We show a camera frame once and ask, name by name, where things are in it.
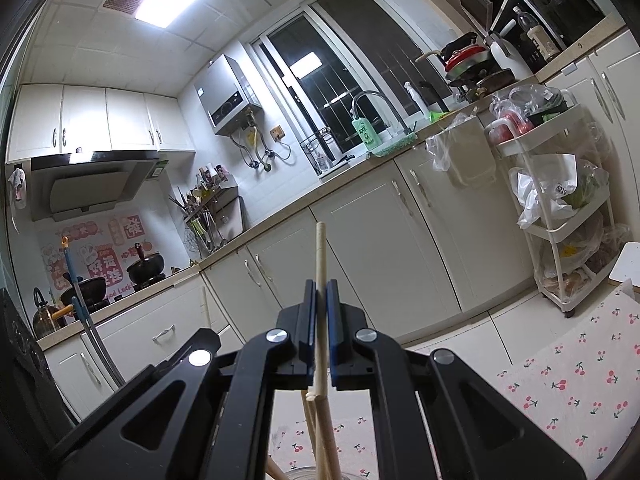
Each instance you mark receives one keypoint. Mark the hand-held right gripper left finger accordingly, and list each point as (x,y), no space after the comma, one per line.
(309,325)

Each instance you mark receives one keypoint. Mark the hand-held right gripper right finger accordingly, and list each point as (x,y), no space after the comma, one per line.
(332,330)

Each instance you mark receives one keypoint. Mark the light wooden chopstick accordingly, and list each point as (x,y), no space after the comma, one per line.
(320,260)
(206,310)
(274,467)
(312,410)

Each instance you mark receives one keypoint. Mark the clear glass jar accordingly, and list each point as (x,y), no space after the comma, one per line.
(300,475)

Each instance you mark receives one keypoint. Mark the white kitchen base cabinet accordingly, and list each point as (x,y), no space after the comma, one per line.
(620,90)
(375,240)
(165,320)

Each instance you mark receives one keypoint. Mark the kitchen utensil rack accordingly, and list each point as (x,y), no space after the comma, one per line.
(205,215)

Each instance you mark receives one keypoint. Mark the black wok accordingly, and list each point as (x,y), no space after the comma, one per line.
(145,267)

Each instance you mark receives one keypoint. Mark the green dish cloth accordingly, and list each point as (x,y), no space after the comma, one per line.
(395,144)

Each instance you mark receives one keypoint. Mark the green soap bottle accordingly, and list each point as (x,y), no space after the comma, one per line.
(365,132)

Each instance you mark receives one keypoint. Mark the white hanging bin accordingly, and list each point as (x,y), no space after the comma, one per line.
(467,155)

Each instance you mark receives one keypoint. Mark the black frying pan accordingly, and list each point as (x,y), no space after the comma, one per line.
(85,290)

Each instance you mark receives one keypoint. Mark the chrome sink faucet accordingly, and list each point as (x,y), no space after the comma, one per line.
(370,95)

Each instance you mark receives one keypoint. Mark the white spray bottle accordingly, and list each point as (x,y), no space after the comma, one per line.
(416,100)

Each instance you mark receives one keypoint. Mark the cherry print tablecloth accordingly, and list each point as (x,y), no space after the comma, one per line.
(575,400)

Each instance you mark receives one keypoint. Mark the white plastic bag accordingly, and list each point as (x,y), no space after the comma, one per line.
(540,185)

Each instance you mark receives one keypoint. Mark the bagged groceries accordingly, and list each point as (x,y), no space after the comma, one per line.
(575,255)

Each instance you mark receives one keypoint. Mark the dark stovetop kettle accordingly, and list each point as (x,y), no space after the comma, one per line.
(45,317)

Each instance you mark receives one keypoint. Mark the range hood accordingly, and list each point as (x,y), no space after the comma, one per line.
(85,185)

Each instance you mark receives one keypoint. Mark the red food package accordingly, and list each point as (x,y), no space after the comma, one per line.
(505,127)

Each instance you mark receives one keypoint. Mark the sliding kitchen window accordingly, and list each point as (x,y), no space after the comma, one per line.
(350,60)

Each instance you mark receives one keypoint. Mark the white trolley cart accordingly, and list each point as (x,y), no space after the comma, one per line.
(540,136)

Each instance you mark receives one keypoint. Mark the dark shallow pan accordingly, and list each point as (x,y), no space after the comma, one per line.
(487,80)

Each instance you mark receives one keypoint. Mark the white panel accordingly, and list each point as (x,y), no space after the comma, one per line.
(625,262)

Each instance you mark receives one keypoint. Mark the pot with red lid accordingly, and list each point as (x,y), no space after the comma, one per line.
(465,60)

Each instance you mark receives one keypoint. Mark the clear plastic bag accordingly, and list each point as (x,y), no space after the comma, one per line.
(540,97)

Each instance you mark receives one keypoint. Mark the hanging pink cloth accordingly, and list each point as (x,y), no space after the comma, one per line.
(17,185)

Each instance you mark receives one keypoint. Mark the white kettle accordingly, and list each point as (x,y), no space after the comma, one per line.
(505,55)

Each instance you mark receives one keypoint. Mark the labelled plastic bottle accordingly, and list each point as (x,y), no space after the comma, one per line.
(542,42)

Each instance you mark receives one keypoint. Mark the clear plastic bottle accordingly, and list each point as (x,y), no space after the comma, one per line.
(525,20)

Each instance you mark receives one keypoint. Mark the wall power outlet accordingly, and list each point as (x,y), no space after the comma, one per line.
(276,132)

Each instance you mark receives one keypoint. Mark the red wall decals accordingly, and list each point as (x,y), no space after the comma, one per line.
(100,255)

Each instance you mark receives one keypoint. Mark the grey wall water heater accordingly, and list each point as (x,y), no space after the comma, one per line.
(225,90)

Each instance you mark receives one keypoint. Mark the white wall cabinets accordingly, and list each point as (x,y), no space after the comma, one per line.
(100,115)

